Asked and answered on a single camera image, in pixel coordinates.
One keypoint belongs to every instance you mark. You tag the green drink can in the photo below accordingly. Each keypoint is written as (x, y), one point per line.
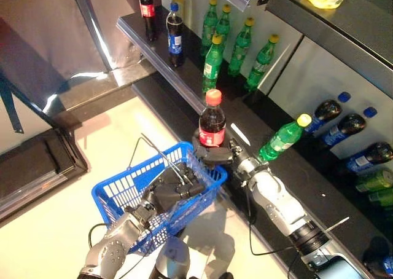
(382, 197)
(374, 180)

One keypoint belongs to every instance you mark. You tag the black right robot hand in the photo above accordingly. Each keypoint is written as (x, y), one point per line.
(215, 156)

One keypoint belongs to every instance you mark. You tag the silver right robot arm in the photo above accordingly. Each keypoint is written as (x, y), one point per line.
(276, 199)

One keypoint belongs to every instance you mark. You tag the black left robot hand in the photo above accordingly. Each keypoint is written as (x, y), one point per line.
(172, 190)

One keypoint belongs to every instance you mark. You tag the dark blue metal strut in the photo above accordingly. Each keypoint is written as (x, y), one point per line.
(12, 113)

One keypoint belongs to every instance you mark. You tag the black low display base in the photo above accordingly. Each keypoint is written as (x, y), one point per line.
(30, 162)

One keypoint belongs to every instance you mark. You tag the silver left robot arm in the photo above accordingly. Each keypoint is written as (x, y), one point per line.
(116, 248)

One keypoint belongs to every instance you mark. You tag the blue plastic shopping basket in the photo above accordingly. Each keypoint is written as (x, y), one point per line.
(122, 183)

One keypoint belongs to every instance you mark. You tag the dark cola bottle red cap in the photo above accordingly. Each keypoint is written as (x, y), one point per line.
(212, 128)
(148, 11)

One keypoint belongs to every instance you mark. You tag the silver left robot leg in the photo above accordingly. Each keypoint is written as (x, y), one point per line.
(170, 260)

